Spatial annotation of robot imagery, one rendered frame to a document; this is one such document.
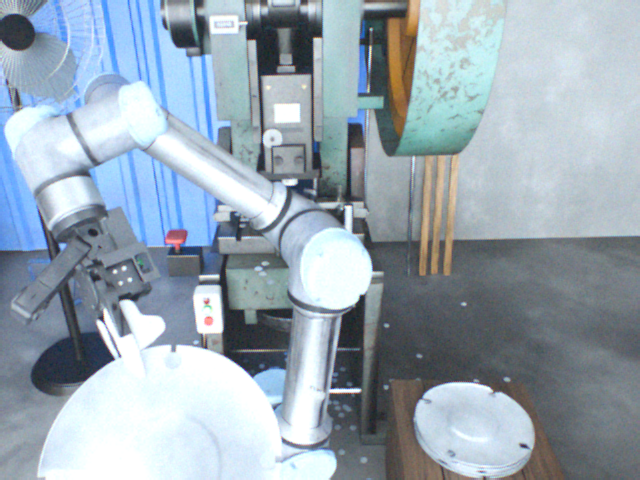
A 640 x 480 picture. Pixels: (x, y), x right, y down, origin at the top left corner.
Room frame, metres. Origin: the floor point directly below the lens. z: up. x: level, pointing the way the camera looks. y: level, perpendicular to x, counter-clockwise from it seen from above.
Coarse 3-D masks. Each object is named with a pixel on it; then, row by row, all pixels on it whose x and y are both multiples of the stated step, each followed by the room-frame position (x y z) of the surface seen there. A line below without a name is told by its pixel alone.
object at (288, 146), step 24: (264, 72) 1.69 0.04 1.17; (288, 72) 1.68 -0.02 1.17; (312, 72) 1.66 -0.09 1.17; (264, 96) 1.64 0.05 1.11; (288, 96) 1.64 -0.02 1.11; (312, 96) 1.64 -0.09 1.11; (264, 120) 1.64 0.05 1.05; (288, 120) 1.64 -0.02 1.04; (312, 120) 1.64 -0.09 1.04; (264, 144) 1.64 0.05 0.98; (288, 144) 1.63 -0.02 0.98; (312, 144) 1.64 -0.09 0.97; (264, 168) 1.65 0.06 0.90; (288, 168) 1.61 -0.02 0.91; (312, 168) 1.64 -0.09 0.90
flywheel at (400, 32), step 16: (416, 0) 1.64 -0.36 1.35; (416, 16) 1.64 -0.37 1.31; (400, 32) 1.97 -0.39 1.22; (416, 32) 1.67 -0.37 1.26; (400, 48) 1.95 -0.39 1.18; (400, 64) 1.92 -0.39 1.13; (400, 80) 1.88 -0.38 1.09; (400, 96) 1.82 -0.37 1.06; (400, 112) 1.72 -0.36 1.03; (400, 128) 1.66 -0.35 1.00
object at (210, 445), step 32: (160, 352) 0.57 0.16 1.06; (192, 352) 0.58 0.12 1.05; (96, 384) 0.52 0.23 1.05; (128, 384) 0.54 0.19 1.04; (160, 384) 0.55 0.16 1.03; (192, 384) 0.56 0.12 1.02; (224, 384) 0.57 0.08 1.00; (256, 384) 0.58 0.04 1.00; (64, 416) 0.49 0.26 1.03; (96, 416) 0.50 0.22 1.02; (128, 416) 0.51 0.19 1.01; (160, 416) 0.52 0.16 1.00; (192, 416) 0.53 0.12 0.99; (224, 416) 0.55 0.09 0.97; (256, 416) 0.56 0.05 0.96; (64, 448) 0.47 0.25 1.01; (96, 448) 0.48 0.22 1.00; (128, 448) 0.49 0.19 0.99; (160, 448) 0.50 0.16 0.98; (192, 448) 0.51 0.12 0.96; (224, 448) 0.52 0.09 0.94; (256, 448) 0.53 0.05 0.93
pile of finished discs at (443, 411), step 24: (456, 384) 1.25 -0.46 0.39; (432, 408) 1.16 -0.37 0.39; (456, 408) 1.15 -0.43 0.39; (480, 408) 1.15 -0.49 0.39; (504, 408) 1.15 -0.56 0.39; (432, 432) 1.07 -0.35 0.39; (456, 432) 1.07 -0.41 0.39; (480, 432) 1.06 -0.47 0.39; (504, 432) 1.07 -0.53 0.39; (528, 432) 1.06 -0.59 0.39; (432, 456) 1.03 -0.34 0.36; (456, 456) 1.00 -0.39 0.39; (480, 456) 0.99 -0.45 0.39; (504, 456) 0.99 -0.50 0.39; (528, 456) 1.01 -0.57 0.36
